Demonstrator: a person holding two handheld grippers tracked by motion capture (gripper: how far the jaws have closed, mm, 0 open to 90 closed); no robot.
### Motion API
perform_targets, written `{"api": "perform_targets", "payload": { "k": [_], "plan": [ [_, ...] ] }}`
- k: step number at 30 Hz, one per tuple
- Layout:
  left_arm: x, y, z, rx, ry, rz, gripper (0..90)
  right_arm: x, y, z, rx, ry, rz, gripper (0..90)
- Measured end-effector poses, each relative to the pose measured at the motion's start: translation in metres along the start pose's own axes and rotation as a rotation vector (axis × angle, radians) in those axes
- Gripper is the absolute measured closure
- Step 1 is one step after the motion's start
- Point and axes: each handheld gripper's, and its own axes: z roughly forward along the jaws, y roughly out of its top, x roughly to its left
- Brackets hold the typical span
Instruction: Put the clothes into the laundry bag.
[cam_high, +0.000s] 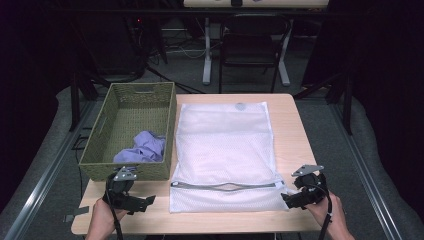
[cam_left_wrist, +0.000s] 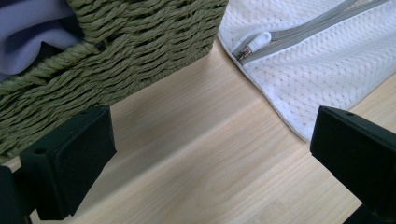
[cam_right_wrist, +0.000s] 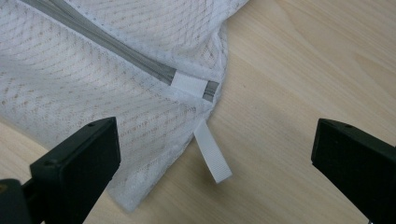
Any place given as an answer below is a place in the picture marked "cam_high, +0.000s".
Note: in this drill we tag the white mesh laundry bag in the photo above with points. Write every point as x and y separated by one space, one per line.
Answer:
226 146

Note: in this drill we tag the black stand leg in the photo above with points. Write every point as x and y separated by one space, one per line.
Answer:
348 106
74 103

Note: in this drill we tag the person's right hand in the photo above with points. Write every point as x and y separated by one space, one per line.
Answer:
328 215

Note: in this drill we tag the metal floor rail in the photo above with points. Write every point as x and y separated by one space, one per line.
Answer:
366 173
50 173

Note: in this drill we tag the purple cloth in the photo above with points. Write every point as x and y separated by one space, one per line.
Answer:
146 150

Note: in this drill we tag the green woven basket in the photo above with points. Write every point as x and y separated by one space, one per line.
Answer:
133 126

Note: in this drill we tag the grey metal table bracket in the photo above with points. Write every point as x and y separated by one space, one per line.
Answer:
76 213

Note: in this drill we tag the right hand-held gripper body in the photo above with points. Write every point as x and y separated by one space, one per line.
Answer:
311 186

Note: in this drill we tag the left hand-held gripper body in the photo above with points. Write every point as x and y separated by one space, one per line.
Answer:
119 193

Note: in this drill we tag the white desk with legs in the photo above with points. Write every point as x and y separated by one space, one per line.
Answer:
207 50

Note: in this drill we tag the black folding chair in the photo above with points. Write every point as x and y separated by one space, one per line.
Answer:
250 46

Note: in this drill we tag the person's left hand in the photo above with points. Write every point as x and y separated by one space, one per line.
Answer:
103 216

